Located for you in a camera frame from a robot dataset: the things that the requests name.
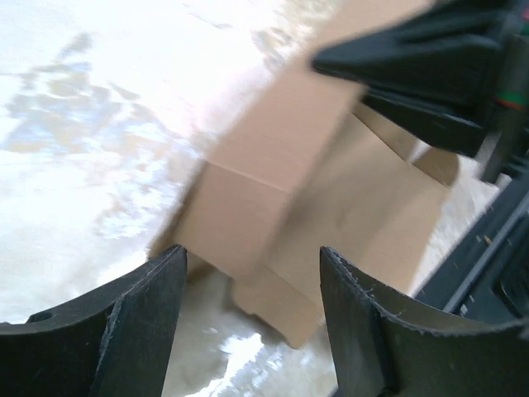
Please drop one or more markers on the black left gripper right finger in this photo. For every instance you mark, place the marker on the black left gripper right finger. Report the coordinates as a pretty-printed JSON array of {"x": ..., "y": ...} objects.
[{"x": 384, "y": 343}]

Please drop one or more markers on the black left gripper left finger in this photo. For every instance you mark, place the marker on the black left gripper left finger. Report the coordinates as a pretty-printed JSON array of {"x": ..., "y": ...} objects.
[{"x": 115, "y": 340}]

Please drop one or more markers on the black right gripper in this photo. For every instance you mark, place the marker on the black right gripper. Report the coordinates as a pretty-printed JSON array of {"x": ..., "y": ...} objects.
[{"x": 446, "y": 52}]

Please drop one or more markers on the brown cardboard box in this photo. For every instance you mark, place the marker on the brown cardboard box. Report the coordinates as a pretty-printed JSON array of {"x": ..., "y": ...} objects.
[{"x": 308, "y": 165}]

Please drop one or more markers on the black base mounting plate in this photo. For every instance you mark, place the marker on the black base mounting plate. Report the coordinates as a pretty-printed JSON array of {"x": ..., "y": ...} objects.
[{"x": 485, "y": 276}]

